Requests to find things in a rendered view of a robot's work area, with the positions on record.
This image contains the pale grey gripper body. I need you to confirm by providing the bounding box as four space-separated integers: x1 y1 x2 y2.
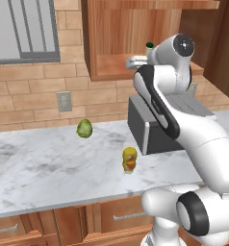
125 55 149 70

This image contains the wooden cabinet door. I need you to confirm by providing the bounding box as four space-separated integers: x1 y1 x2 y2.
178 0 229 104

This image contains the yellow mustard bottle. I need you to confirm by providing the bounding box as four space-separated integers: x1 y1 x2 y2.
121 146 139 175

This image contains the narrow wooden cabinet panel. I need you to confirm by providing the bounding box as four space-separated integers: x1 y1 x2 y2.
53 206 86 246

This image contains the green-capped white bottle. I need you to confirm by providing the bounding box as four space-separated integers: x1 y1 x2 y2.
144 41 155 58

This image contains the dark grey toaster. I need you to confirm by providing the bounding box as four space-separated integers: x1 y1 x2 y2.
127 93 216 157

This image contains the green lettuce head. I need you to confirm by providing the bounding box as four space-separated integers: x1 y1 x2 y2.
75 118 94 139

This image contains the grey framed window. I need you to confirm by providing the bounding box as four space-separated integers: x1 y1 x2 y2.
0 0 62 65

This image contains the wooden drawer front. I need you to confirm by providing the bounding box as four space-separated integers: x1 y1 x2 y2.
0 214 28 242
99 194 157 234

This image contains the open wooden wall cabinet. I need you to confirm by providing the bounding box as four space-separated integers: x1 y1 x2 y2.
80 0 220 82

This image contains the grey wall outlet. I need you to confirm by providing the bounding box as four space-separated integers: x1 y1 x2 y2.
56 90 73 113
188 82 198 98

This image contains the silver drawer handle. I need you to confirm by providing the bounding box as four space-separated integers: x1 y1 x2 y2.
0 223 20 235
113 211 147 222

